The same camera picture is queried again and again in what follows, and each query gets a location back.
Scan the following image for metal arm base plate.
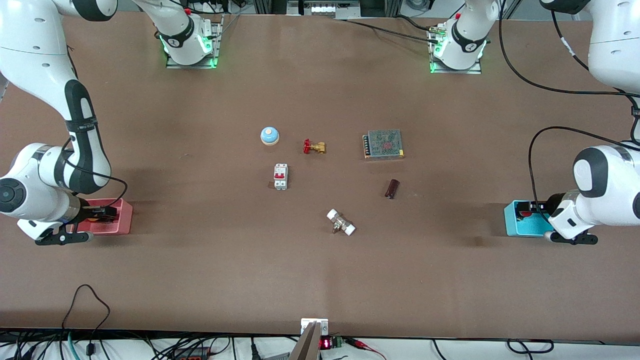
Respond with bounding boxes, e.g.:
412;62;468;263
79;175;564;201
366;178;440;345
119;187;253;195
165;15;222;70
428;27;484;75

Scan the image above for brown camera pole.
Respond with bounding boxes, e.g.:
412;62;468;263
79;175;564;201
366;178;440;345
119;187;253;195
289;322;322;360

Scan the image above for pink plastic bin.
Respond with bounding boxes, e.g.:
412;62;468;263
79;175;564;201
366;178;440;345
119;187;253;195
75;198;134;236

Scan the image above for control box with lights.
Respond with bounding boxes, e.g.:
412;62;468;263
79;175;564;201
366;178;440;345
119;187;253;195
286;0;362;16

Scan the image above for metal fitting white caps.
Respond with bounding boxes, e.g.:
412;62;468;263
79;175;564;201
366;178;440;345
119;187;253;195
326;208;357;237

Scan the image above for red clip lead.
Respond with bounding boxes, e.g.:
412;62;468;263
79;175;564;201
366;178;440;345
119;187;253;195
345;337;387;360

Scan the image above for white table edge bracket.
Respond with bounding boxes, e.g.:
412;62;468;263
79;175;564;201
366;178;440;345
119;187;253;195
301;318;329;336

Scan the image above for metal mesh power supply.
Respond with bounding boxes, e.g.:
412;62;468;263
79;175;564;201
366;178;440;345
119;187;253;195
362;129;405;161

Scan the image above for black cable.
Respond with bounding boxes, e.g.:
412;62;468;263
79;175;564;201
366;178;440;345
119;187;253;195
498;0;640;97
528;126;640;223
506;338;555;355
61;284;111;343
60;140;129;207
344;18;443;46

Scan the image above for blue plastic bin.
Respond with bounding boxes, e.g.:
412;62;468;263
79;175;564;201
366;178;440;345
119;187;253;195
503;200;556;238

